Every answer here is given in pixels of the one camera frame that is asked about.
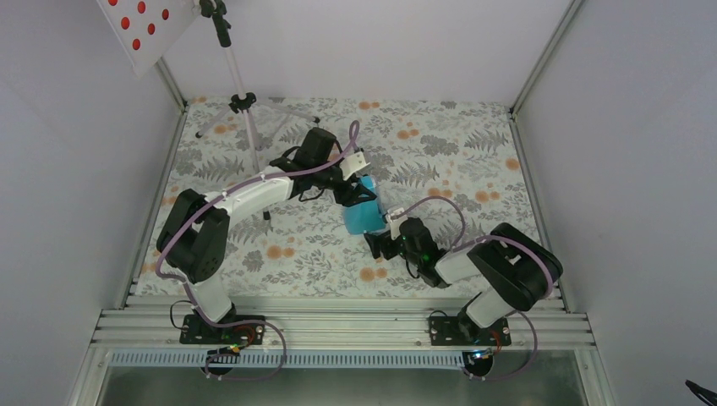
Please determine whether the blue metronome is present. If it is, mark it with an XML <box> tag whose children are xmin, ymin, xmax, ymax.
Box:
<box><xmin>343</xmin><ymin>175</ymin><xmax>386</xmax><ymax>235</ymax></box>

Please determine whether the white tripod music stand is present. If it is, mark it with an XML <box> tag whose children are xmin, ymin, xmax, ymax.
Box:
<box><xmin>194</xmin><ymin>0</ymin><xmax>321</xmax><ymax>222</ymax></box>

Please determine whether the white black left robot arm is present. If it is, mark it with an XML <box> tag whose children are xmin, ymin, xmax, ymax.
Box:
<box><xmin>156</xmin><ymin>121</ymin><xmax>377</xmax><ymax>343</ymax></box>

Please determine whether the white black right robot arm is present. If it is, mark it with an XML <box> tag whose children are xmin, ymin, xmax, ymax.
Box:
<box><xmin>364</xmin><ymin>217</ymin><xmax>563</xmax><ymax>344</ymax></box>

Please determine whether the floral patterned table mat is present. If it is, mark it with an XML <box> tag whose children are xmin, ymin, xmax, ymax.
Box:
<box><xmin>152</xmin><ymin>96</ymin><xmax>539</xmax><ymax>299</ymax></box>

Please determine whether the white sheet with red dots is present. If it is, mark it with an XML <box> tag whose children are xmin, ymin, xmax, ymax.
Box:
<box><xmin>96</xmin><ymin>0</ymin><xmax>200</xmax><ymax>78</ymax></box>

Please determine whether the black object at corner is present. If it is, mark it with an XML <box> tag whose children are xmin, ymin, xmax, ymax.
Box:
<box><xmin>685</xmin><ymin>380</ymin><xmax>717</xmax><ymax>406</ymax></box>

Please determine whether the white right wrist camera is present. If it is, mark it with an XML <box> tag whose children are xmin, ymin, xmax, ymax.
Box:
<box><xmin>385</xmin><ymin>206</ymin><xmax>407</xmax><ymax>240</ymax></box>

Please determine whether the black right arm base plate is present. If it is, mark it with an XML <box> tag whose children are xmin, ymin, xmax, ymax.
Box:
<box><xmin>428</xmin><ymin>310</ymin><xmax>512</xmax><ymax>347</ymax></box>

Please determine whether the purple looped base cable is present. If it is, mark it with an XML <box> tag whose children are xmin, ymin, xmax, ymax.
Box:
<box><xmin>202</xmin><ymin>320</ymin><xmax>287</xmax><ymax>384</ymax></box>

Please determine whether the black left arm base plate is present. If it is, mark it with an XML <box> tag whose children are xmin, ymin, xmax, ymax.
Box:
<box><xmin>179</xmin><ymin>314</ymin><xmax>265</xmax><ymax>348</ymax></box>

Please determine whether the aluminium front rail frame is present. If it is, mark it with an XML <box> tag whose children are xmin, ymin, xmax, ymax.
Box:
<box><xmin>69</xmin><ymin>296</ymin><xmax>614</xmax><ymax>405</ymax></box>

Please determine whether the perforated blue-grey cable duct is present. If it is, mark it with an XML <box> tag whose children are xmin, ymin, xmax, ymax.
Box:
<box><xmin>107</xmin><ymin>348</ymin><xmax>463</xmax><ymax>370</ymax></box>

